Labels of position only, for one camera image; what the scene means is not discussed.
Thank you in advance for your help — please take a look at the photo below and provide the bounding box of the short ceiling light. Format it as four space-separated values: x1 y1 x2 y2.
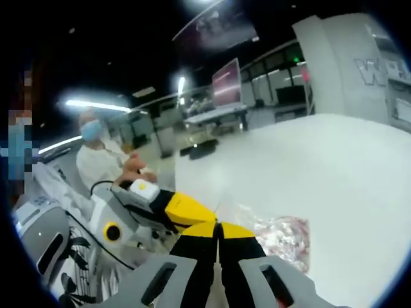
177 76 188 107

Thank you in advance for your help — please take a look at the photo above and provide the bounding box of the hanging dark screen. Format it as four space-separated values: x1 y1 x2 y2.
171 8 259 49

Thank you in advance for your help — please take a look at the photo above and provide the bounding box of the grey shelving unit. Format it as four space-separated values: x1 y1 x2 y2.
365 24 411 129

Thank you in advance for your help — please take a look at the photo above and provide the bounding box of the clear resealable bag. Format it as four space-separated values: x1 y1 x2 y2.
217 203 311 275

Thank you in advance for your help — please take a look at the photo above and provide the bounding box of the pale clutter heap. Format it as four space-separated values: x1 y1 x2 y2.
188 97 215 114

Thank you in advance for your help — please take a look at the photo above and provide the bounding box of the low grey cabinet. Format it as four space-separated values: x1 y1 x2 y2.
273 104 310 123

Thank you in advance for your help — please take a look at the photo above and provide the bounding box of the grey chest device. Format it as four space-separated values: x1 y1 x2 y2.
12 195 71 280

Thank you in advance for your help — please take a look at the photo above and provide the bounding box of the grey desk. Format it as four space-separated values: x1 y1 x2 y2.
184 105 249 133

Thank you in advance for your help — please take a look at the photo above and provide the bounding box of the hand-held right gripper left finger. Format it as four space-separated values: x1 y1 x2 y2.
105 221 222 308

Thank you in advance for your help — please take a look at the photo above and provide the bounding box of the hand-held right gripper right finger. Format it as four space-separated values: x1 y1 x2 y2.
220 222 328 308

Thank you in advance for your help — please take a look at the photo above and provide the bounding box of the black floor box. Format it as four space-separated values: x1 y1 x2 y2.
188 139 218 160

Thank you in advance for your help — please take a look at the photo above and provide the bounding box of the pink flag on stand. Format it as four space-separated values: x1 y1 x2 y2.
301 65 314 115

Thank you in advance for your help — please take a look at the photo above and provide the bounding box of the monitor on far desk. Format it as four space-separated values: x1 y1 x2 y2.
211 57 242 107

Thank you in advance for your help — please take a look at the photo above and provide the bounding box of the person's left hand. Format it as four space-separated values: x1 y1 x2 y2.
114 151 157 191

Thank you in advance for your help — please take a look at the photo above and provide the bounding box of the black monitor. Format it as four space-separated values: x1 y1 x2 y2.
275 85 306 107

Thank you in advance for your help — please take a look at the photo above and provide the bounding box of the black cable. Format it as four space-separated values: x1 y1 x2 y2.
65 210 136 270

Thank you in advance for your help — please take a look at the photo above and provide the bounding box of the ceiling light strip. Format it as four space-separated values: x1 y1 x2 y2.
65 98 132 114

